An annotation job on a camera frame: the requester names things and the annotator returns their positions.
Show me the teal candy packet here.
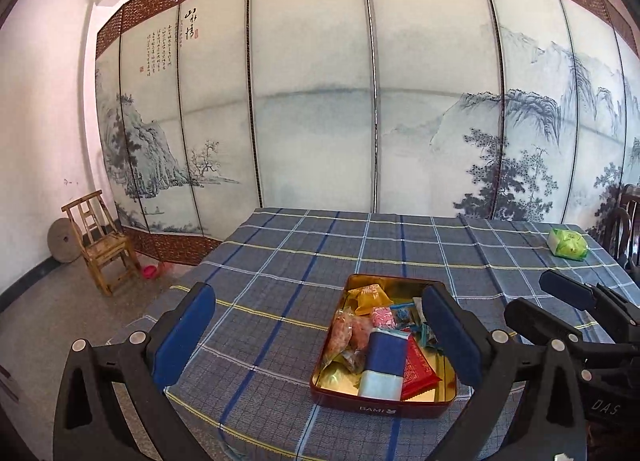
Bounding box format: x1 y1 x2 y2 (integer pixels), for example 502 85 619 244
390 301 416 324

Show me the blue dark-cake packet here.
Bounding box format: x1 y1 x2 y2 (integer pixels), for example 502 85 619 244
412 323 438 349

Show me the painted folding screen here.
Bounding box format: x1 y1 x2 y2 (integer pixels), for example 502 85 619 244
95 0 640 262

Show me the small light wooden chair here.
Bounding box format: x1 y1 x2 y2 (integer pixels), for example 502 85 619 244
61 190 142 297

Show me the red tin box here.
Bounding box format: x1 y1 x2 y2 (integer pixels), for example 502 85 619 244
310 273 458 420

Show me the orange snack packet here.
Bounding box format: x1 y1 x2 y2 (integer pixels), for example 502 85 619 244
347 283 393 317

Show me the pink snack packet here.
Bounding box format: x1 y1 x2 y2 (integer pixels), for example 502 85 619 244
371 307 398 329

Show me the red snack packet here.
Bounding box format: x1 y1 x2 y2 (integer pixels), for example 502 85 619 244
400 333 443 401

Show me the small clear orange-snack packet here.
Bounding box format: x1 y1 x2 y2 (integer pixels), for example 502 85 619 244
322 308 353 372

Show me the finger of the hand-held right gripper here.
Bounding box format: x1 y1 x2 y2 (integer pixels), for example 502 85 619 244
539 270 640 342
504 298 640 368

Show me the navy blue snack packet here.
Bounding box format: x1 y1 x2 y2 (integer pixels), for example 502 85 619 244
362 328 412 374

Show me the green tissue pack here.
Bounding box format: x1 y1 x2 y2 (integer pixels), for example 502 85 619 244
546 226 590 260

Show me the large clear biscuit packet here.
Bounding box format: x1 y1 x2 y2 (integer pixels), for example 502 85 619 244
345 316 375 374

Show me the blue plaid tablecloth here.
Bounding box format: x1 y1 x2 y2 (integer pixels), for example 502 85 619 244
107 208 640 461

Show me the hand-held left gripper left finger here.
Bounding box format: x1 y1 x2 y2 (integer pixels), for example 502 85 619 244
52 282 217 461

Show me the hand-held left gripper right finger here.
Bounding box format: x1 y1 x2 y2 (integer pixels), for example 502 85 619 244
422 282 588 461

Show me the dark wooden chair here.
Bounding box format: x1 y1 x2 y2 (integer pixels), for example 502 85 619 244
597 184 640 272

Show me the round grey millstone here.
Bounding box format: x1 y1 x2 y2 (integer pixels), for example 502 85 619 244
47 218 83 263

